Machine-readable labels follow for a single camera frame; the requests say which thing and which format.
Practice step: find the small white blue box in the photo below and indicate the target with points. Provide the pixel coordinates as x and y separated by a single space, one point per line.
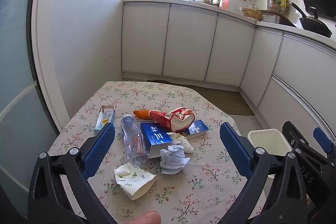
103 119

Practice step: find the crushed clear plastic bottle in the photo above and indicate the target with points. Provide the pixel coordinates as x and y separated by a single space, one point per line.
131 134

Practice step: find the white paper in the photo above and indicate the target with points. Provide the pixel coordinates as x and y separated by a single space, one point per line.
173 158

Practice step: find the white drawer cabinet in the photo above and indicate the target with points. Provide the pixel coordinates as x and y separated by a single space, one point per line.
296 77

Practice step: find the wicker basket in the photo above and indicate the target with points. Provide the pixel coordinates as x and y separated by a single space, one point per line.
250 13

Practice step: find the person's left hand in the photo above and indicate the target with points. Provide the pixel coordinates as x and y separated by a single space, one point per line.
147 218

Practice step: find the basket of seasoning packets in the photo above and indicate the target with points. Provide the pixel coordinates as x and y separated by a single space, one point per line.
279 5

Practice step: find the black wok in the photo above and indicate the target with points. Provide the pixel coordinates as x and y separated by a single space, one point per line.
315 26

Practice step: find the printed white tissue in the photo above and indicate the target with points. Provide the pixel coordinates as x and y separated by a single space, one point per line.
185 144

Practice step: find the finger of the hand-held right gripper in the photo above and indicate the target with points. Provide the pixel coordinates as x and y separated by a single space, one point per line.
321 138
294 134

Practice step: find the red white snack bag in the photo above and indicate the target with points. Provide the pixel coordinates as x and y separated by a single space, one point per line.
178 121

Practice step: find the white kitchen countertop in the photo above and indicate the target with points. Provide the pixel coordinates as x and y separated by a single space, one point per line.
236 14

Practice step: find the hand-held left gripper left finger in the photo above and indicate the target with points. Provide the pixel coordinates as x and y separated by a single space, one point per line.
101 145

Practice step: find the large blue white box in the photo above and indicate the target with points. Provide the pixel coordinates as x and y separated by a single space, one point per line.
155 138

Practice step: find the blue biscuit box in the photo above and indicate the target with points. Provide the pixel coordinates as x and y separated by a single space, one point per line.
198 128

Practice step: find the red bottle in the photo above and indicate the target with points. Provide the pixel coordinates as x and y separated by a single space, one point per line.
224 2

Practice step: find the white kitchen cabinet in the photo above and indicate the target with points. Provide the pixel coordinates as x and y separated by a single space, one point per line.
189 40

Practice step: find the orange peel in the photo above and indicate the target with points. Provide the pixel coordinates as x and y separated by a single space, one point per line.
141 113

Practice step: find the crushed leaf-print paper cup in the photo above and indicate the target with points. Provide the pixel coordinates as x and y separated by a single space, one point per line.
134 184

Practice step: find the white plastic bin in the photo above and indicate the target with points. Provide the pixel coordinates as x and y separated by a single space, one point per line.
270 142

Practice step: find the floral tablecloth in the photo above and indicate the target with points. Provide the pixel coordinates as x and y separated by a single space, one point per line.
204 187

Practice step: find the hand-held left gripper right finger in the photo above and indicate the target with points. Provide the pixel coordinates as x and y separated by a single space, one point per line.
235 146

